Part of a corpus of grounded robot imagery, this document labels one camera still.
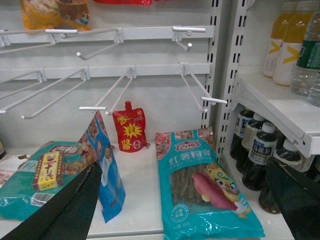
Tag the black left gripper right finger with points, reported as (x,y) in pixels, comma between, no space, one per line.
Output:
(298,198)

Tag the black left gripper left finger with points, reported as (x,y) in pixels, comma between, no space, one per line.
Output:
(66,216)

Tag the white shelf board right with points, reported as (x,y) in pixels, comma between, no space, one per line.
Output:
(292,114)

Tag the green label water bottle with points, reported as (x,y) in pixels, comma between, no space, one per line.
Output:
(308,63)

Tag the slotted white shelf upright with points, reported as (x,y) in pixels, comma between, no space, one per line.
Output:
(228,17)

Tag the dark oolong tea bottle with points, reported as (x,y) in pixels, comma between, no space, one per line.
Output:
(251,129)
(289,155)
(262,148)
(240,124)

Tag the yellow red spice box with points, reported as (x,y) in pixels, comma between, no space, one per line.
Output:
(49,171)

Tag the teal noodle bag left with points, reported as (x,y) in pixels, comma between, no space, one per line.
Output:
(18,198)

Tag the blue standing snack bag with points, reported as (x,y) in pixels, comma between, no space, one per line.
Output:
(94,145)

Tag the teal sweet potato noodle bag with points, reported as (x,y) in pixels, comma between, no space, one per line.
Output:
(199,200)

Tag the red sauce spout pouch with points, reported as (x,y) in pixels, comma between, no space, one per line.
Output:
(130,125)

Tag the orange juice bottle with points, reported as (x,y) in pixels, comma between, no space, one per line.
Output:
(288,11)
(291,44)

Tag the orange snack bag hanging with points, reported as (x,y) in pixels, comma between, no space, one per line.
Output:
(55,14)

